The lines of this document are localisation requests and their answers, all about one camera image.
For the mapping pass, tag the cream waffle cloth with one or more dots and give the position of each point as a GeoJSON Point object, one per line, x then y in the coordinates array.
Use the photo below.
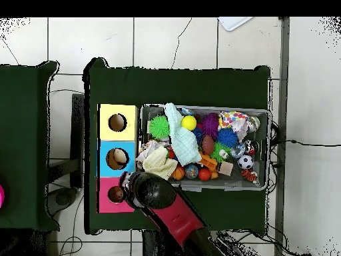
{"type": "Point", "coordinates": [157, 162]}

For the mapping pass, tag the mint green waffle cloth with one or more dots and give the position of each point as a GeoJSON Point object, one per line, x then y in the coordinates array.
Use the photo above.
{"type": "Point", "coordinates": [185, 144]}

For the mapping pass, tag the tiger plush toy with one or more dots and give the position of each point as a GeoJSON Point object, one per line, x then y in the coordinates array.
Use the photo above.
{"type": "Point", "coordinates": [249, 174]}

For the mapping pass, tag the multicoloured patterned cloth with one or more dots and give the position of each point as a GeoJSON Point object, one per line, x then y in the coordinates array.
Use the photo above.
{"type": "Point", "coordinates": [234, 118]}

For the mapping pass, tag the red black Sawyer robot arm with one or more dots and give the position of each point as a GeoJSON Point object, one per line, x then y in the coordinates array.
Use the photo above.
{"type": "Point", "coordinates": [170, 213]}

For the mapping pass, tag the wooden box with three holes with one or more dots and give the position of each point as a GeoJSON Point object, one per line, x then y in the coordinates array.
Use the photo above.
{"type": "Point", "coordinates": [117, 136]}

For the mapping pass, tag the clear mesh bin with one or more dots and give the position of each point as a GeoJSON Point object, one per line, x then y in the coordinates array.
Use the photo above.
{"type": "Point", "coordinates": [153, 112]}

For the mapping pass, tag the plain green spiky ball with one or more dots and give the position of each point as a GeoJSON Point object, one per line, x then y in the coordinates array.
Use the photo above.
{"type": "Point", "coordinates": [159, 127]}

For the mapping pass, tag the grey round base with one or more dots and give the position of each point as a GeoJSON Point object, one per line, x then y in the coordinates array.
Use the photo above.
{"type": "Point", "coordinates": [62, 198]}

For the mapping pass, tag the smooth yellow ball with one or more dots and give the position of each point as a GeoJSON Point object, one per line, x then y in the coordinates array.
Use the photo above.
{"type": "Point", "coordinates": [189, 122]}

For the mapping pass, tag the brown toy football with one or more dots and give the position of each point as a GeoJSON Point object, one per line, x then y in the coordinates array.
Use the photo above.
{"type": "Point", "coordinates": [207, 144]}

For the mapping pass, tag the green spiky ball with eyes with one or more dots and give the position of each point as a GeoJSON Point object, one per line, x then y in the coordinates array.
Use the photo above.
{"type": "Point", "coordinates": [218, 153]}

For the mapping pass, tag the purple spiky toy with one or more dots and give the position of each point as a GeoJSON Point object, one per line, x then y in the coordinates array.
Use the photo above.
{"type": "Point", "coordinates": [210, 125]}

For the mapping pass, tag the plain blue spiky ball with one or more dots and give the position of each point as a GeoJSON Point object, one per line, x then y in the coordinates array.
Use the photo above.
{"type": "Point", "coordinates": [227, 137]}

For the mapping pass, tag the dark green tablecloth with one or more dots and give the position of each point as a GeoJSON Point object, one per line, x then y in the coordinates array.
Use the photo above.
{"type": "Point", "coordinates": [186, 85]}

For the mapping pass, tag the small soccer ball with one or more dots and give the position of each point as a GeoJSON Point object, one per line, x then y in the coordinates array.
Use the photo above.
{"type": "Point", "coordinates": [245, 162]}

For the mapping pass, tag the red round disc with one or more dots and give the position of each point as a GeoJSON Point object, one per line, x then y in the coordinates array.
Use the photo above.
{"type": "Point", "coordinates": [1, 196]}

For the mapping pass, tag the white flat board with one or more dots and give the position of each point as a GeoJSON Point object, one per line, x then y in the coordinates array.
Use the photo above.
{"type": "Point", "coordinates": [234, 22]}

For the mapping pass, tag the grey metal rail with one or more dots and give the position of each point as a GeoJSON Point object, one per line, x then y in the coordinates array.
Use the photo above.
{"type": "Point", "coordinates": [283, 53]}

